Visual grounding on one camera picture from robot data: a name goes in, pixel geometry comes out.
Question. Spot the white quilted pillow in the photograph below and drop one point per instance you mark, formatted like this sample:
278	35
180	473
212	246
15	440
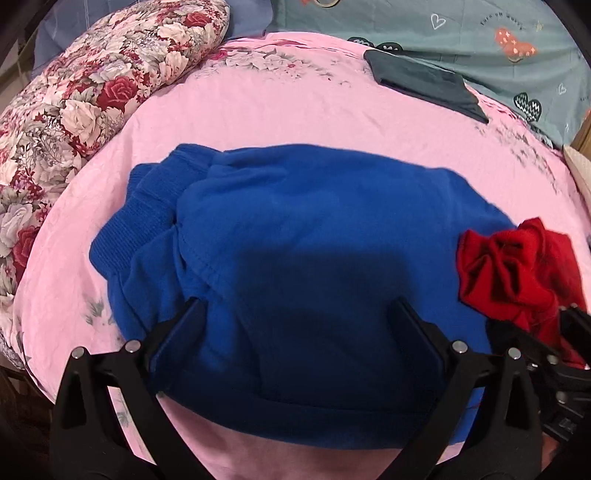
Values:
581	168

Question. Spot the green heart printed sheet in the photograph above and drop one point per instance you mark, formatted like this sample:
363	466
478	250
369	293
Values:
461	41

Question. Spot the folded dark green cloth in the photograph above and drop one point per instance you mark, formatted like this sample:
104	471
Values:
425	81

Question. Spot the blue sweatshirt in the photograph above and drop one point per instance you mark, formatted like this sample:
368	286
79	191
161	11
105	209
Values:
304	277

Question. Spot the red floral pillow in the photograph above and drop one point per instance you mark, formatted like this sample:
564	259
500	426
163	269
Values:
78	106

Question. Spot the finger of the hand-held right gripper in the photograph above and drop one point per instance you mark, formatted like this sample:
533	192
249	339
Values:
577	316
526	339

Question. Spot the pink floral bedsheet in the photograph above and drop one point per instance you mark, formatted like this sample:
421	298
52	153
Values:
277	101

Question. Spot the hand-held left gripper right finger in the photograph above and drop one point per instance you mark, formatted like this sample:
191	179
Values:
418	334

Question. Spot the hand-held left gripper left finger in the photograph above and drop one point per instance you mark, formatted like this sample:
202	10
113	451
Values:
178	337

